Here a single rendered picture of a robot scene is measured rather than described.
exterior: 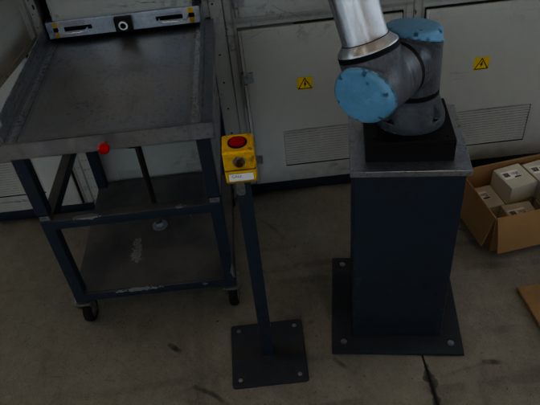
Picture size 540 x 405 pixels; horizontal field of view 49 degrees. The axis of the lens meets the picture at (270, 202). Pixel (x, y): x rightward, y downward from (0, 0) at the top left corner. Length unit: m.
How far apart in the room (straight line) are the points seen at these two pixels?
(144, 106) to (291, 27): 0.73
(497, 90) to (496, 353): 1.07
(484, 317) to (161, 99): 1.34
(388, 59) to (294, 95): 1.05
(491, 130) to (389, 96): 1.40
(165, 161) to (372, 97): 1.39
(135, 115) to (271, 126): 0.85
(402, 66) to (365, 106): 0.12
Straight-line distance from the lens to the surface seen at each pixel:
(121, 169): 2.67
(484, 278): 2.40
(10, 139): 1.84
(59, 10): 2.29
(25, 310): 2.54
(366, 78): 1.40
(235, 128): 2.52
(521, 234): 2.45
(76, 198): 2.79
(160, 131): 1.71
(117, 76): 2.01
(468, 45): 2.50
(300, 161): 2.63
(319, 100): 2.46
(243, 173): 1.50
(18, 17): 2.36
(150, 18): 2.23
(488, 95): 2.65
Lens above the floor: 1.76
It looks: 41 degrees down
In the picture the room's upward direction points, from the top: 7 degrees counter-clockwise
